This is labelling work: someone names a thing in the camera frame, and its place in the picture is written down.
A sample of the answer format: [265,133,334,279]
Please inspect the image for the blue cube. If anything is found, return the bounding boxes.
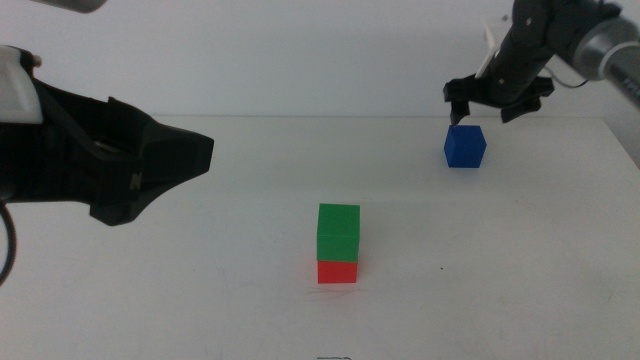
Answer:
[443,124,488,169]

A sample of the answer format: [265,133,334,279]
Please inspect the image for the green cube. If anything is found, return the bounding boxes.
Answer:
[316,202,361,264]

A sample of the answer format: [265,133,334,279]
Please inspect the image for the red cube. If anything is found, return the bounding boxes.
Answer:
[317,259,359,285]

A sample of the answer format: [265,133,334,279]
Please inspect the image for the white zip tie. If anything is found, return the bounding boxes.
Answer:
[601,40,640,69]

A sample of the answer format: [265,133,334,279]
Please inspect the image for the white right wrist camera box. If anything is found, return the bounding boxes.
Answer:
[474,17,503,79]

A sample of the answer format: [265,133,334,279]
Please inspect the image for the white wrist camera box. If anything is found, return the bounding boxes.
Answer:
[474,17,503,79]
[0,44,44,125]

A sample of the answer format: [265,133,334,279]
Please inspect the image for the thin cable at right wrist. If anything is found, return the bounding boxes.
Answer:
[543,62,592,90]

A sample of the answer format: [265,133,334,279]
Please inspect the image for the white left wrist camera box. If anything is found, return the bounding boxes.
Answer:
[0,44,44,125]

